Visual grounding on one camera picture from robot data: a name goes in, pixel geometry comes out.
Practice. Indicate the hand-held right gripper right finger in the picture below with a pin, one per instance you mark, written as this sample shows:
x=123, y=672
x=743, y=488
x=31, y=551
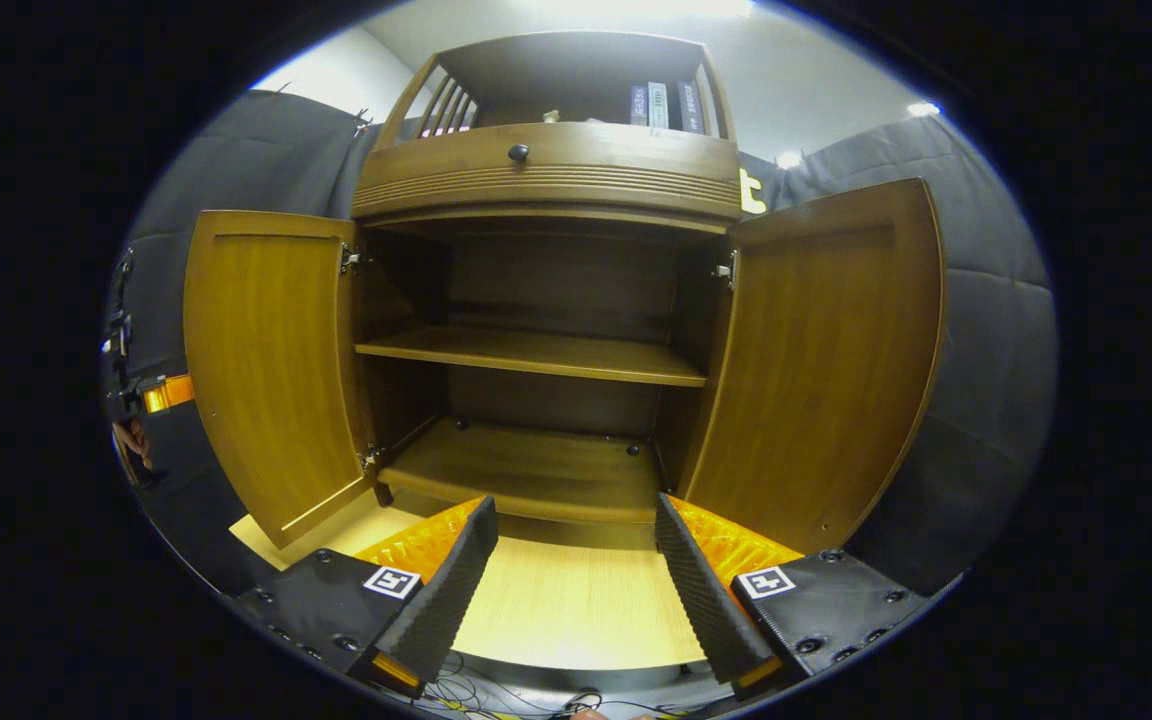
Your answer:
x=706, y=600

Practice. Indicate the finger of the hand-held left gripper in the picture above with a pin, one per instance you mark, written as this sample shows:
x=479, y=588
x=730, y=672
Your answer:
x=168, y=393

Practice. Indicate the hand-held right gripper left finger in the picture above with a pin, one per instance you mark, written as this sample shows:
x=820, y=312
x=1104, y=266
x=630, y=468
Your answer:
x=446, y=600

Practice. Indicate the wooden cabinet door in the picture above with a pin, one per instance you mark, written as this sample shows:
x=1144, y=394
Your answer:
x=826, y=370
x=276, y=370

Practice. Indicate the wooden double-door shoe cabinet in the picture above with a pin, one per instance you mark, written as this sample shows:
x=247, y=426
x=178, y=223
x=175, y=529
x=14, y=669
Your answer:
x=616, y=170

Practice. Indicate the metal door hinge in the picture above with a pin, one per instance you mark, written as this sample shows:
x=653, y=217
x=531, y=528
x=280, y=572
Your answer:
x=350, y=259
x=370, y=459
x=726, y=270

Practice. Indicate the wooden inner shelf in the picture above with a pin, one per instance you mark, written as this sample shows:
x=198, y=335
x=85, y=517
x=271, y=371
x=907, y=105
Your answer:
x=536, y=352

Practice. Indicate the black backdrop cloth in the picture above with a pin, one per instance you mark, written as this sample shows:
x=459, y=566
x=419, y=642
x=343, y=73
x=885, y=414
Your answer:
x=986, y=350

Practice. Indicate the black round drawer knob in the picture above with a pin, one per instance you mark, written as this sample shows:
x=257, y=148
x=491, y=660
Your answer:
x=518, y=153

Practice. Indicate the small ceiling light panel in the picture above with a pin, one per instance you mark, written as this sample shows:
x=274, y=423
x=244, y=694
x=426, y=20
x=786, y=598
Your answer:
x=789, y=159
x=923, y=109

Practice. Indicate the grey white book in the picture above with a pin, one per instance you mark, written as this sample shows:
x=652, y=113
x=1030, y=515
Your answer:
x=658, y=105

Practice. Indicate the large ceiling light panel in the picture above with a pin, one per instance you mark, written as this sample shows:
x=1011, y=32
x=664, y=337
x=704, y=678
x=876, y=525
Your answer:
x=646, y=8

